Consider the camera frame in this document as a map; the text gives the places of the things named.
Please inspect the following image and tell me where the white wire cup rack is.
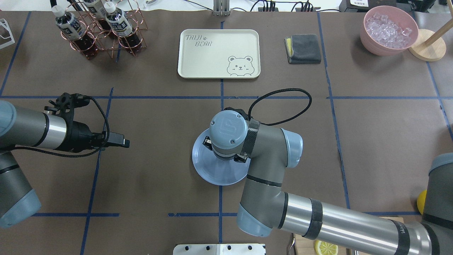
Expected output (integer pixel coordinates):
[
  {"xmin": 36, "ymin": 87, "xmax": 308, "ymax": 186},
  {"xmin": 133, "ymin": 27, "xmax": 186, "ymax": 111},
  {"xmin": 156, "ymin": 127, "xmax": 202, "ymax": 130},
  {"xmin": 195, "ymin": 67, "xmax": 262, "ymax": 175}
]
[{"xmin": 0, "ymin": 19, "xmax": 16, "ymax": 49}]

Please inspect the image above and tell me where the dark drink bottle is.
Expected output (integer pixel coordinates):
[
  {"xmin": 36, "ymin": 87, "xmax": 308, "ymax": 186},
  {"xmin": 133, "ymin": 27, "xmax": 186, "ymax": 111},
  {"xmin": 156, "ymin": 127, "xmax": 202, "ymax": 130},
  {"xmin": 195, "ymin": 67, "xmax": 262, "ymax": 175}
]
[
  {"xmin": 104, "ymin": 1, "xmax": 142, "ymax": 55},
  {"xmin": 51, "ymin": 5, "xmax": 98, "ymax": 59},
  {"xmin": 83, "ymin": 0, "xmax": 111, "ymax": 31}
]

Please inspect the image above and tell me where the yellow lemon round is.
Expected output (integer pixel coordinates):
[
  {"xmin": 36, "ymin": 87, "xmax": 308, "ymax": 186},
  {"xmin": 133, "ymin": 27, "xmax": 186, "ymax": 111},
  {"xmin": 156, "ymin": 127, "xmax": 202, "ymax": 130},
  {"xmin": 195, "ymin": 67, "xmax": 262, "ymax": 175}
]
[{"xmin": 416, "ymin": 190, "xmax": 427, "ymax": 215}]

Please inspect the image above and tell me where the lemon half slice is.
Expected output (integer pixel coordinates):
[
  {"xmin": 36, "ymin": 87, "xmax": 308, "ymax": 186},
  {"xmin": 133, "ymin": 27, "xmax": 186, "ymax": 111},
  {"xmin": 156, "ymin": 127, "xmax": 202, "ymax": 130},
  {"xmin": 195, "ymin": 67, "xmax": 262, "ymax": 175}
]
[{"xmin": 314, "ymin": 240, "xmax": 339, "ymax": 255}]

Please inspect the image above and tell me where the cream bear tray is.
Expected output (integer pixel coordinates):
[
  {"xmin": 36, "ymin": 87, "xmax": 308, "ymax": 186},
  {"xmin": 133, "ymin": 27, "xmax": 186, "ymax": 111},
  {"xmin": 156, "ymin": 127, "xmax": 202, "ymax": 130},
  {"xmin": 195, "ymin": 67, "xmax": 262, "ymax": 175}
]
[{"xmin": 177, "ymin": 29, "xmax": 261, "ymax": 79}]

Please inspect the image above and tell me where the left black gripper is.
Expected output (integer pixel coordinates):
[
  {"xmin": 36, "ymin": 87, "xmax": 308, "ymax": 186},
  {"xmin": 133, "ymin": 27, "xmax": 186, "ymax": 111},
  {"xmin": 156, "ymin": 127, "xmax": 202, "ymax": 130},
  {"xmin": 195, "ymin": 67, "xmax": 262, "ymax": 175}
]
[{"xmin": 66, "ymin": 121, "xmax": 130, "ymax": 152}]

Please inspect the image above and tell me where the grey folded cloth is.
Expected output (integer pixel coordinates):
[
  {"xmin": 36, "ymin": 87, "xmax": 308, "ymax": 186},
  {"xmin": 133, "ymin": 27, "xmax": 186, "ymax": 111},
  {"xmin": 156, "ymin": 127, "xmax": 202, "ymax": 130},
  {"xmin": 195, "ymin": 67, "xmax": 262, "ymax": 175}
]
[{"xmin": 284, "ymin": 34, "xmax": 321, "ymax": 64}]

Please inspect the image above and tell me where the wooden round stand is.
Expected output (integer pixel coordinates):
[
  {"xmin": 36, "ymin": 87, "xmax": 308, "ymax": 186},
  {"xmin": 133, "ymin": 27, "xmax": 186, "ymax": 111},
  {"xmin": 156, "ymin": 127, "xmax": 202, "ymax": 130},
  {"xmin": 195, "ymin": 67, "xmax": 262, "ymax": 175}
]
[{"xmin": 409, "ymin": 19, "xmax": 453, "ymax": 62}]

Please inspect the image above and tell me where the blue plate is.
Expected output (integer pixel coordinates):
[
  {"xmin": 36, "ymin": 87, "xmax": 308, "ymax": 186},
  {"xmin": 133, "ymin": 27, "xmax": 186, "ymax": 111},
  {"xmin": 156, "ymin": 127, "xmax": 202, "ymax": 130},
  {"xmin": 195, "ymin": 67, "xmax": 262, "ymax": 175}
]
[{"xmin": 191, "ymin": 129, "xmax": 251, "ymax": 186}]

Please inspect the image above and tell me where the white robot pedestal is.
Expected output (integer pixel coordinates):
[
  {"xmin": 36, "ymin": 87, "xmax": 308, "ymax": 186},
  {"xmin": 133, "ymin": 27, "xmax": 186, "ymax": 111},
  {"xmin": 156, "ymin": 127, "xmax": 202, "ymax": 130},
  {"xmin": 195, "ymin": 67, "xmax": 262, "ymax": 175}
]
[{"xmin": 173, "ymin": 243, "xmax": 266, "ymax": 255}]

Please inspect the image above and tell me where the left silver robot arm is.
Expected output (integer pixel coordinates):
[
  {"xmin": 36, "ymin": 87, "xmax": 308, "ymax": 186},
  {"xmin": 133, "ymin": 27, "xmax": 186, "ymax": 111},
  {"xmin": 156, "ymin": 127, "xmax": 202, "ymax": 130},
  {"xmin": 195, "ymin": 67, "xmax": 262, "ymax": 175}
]
[{"xmin": 0, "ymin": 93, "xmax": 130, "ymax": 228}]

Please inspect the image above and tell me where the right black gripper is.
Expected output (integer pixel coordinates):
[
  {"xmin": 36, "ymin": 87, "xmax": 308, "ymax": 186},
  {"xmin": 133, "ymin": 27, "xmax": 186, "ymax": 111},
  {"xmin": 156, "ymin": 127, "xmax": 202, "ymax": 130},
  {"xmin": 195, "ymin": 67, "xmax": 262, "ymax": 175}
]
[{"xmin": 202, "ymin": 137, "xmax": 251, "ymax": 163}]

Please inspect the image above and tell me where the aluminium frame post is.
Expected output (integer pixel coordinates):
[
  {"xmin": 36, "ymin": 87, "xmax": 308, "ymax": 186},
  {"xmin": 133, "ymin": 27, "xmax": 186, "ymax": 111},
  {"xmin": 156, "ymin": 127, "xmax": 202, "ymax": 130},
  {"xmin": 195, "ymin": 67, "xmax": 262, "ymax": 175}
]
[{"xmin": 213, "ymin": 0, "xmax": 231, "ymax": 16}]

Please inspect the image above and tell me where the pink bowl of ice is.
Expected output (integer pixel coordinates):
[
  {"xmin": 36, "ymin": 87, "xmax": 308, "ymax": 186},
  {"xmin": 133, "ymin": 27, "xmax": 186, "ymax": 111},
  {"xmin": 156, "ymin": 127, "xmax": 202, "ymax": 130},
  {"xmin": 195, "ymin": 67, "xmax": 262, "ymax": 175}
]
[{"xmin": 360, "ymin": 5, "xmax": 419, "ymax": 56}]

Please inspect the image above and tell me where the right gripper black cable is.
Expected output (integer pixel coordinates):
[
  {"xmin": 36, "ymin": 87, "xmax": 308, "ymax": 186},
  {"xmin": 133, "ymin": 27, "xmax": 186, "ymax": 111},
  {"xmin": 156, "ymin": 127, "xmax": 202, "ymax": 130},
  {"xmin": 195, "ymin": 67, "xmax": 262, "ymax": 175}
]
[{"xmin": 248, "ymin": 88, "xmax": 312, "ymax": 126}]

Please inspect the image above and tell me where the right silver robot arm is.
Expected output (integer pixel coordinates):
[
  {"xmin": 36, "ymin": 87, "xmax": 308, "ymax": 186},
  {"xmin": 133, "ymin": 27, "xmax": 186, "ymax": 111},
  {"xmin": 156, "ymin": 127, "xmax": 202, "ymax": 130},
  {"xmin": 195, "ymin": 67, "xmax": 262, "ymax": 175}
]
[{"xmin": 204, "ymin": 110, "xmax": 453, "ymax": 255}]

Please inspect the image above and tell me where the wooden cutting board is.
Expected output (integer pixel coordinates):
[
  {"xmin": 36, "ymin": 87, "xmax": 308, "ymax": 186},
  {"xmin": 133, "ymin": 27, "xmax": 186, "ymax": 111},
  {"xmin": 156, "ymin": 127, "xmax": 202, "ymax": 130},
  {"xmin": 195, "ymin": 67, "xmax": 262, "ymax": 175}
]
[{"xmin": 288, "ymin": 217, "xmax": 405, "ymax": 255}]

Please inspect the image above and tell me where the copper wire bottle rack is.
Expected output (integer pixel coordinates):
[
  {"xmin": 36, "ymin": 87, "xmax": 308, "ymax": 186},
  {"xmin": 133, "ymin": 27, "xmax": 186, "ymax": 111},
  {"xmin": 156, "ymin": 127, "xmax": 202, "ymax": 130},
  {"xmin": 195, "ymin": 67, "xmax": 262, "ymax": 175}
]
[{"xmin": 51, "ymin": 0, "xmax": 148, "ymax": 55}]

